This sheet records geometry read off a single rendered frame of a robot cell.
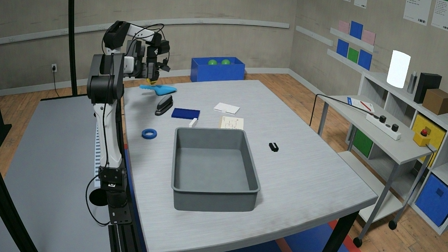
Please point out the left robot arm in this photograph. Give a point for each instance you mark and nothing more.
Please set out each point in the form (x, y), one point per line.
(116, 35)

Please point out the black and grey stapler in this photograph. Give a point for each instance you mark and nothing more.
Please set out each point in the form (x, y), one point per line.
(164, 105)

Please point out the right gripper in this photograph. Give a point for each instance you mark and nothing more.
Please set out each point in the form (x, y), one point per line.
(145, 72)

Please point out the blue scoop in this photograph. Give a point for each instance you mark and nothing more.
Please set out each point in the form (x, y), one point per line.
(159, 89)

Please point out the black vertical metal post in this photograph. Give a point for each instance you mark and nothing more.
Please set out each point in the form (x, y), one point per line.
(8, 212)

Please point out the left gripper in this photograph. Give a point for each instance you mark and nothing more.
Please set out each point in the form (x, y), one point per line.
(156, 76)

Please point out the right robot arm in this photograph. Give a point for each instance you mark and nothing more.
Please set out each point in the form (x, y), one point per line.
(114, 178)

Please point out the blue ring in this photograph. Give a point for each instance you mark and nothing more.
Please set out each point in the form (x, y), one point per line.
(149, 131)

